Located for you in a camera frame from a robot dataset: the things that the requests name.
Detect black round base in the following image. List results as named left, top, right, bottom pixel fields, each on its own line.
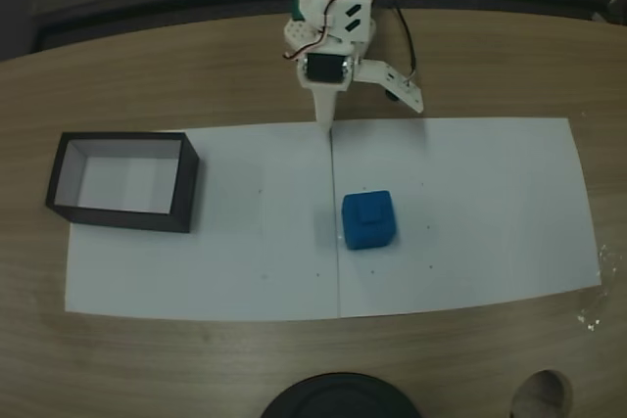
left=259, top=372, right=422, bottom=418

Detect black camera cable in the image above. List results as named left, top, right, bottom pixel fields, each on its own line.
left=390, top=2, right=418, bottom=84

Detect white paper sheet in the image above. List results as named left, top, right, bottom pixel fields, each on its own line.
left=330, top=116, right=602, bottom=317
left=64, top=122, right=342, bottom=322

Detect blue cube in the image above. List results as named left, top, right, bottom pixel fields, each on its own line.
left=340, top=189, right=399, bottom=252

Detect red and white servo wires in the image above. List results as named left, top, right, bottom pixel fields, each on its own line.
left=282, top=0, right=347, bottom=63

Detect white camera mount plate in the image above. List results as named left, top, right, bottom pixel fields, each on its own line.
left=354, top=59, right=425, bottom=114

